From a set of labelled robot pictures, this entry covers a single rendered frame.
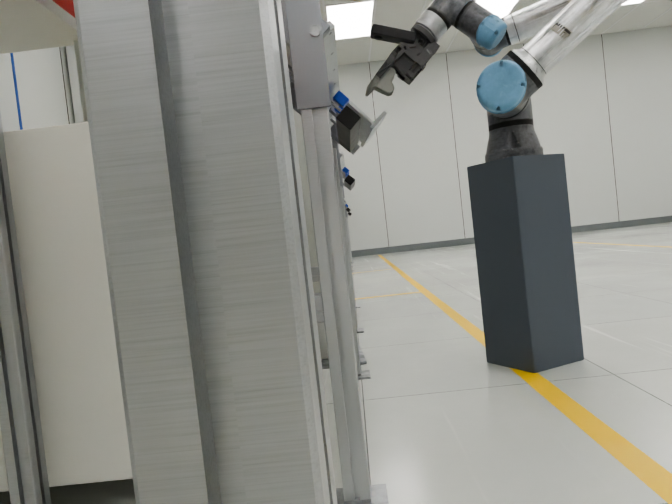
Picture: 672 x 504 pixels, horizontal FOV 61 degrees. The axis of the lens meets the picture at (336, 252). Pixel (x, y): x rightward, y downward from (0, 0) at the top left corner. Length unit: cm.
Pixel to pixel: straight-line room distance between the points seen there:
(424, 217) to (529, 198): 754
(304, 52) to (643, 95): 952
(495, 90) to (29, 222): 103
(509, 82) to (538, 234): 39
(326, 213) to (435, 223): 824
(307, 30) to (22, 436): 73
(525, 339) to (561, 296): 15
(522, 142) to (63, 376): 117
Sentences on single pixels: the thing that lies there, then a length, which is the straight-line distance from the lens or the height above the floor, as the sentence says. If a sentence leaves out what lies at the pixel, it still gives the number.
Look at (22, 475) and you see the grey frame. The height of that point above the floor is 10.
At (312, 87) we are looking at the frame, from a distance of 85.
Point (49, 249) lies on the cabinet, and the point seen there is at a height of 43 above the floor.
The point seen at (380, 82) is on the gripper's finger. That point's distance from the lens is 150.
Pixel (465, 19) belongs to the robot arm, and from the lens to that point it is 154.
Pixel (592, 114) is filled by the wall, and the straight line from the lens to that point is 988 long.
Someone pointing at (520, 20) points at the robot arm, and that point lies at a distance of 165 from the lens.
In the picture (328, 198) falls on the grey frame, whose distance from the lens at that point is 83.
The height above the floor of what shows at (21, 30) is 100.
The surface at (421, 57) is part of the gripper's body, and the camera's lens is 152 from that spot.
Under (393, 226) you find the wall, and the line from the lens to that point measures 898.
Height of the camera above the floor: 41
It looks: 2 degrees down
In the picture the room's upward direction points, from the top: 6 degrees counter-clockwise
